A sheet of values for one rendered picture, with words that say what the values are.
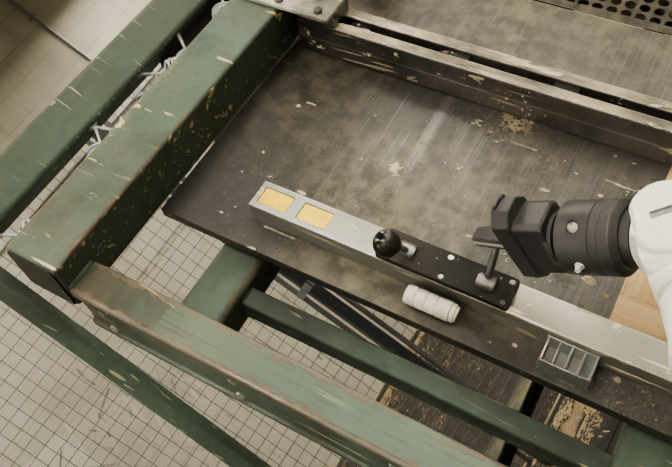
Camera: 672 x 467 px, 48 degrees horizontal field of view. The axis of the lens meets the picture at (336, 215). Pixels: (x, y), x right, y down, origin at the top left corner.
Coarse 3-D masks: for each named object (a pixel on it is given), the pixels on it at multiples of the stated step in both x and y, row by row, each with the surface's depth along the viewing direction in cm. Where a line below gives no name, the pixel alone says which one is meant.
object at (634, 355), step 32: (288, 192) 117; (288, 224) 115; (352, 224) 112; (352, 256) 112; (448, 288) 104; (512, 320) 102; (544, 320) 100; (576, 320) 100; (608, 320) 99; (608, 352) 97; (640, 352) 96
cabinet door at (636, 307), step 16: (640, 272) 105; (624, 288) 104; (640, 288) 103; (624, 304) 102; (640, 304) 102; (656, 304) 102; (624, 320) 101; (640, 320) 101; (656, 320) 101; (656, 336) 99
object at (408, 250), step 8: (384, 232) 97; (392, 232) 97; (376, 240) 96; (384, 240) 96; (392, 240) 96; (400, 240) 97; (376, 248) 97; (384, 248) 96; (392, 248) 96; (400, 248) 97; (408, 248) 106; (416, 248) 106; (384, 256) 97; (392, 256) 97; (408, 256) 106
